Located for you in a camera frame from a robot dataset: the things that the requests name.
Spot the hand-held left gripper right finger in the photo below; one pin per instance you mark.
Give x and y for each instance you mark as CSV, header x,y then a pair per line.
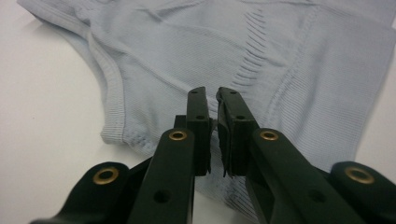
x,y
280,174

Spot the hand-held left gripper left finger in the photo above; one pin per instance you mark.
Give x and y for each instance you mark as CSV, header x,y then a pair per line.
x,y
174,174

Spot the light blue tank top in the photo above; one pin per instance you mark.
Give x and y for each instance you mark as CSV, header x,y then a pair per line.
x,y
186,46

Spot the white table cover board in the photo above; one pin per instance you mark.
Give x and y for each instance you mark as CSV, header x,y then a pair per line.
x,y
37,109

